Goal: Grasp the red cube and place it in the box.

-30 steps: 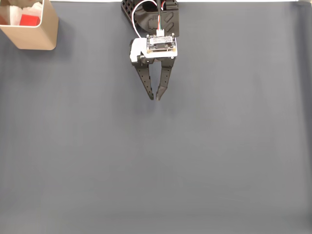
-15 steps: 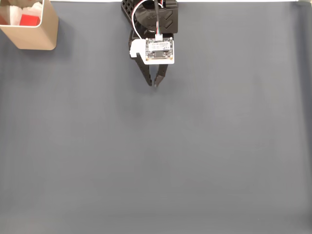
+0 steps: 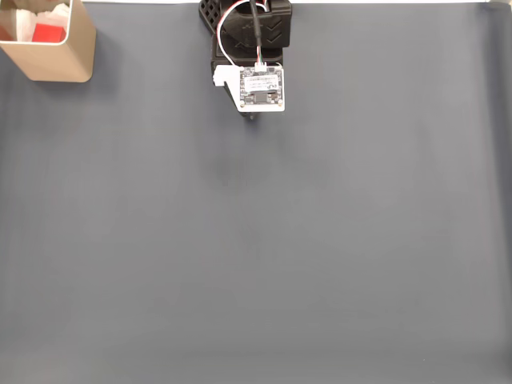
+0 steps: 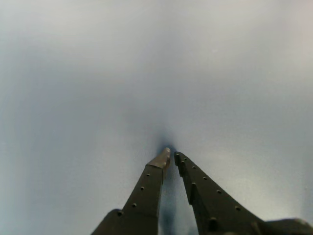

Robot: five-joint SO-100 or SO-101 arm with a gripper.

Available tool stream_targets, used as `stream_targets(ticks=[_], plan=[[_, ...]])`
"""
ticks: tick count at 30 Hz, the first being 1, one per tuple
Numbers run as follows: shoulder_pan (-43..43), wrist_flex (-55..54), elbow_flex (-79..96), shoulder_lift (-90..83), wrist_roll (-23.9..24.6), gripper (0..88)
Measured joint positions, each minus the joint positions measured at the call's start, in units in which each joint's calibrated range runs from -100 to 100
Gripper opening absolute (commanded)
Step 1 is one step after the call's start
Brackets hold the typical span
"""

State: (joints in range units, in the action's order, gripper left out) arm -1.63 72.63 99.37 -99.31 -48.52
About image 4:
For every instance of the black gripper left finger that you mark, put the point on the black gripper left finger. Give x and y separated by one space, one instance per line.
144 195

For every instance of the dark blue-grey table mat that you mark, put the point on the dark blue-grey table mat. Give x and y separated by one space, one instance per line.
97 73

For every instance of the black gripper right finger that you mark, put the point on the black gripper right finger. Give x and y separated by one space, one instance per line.
212 203

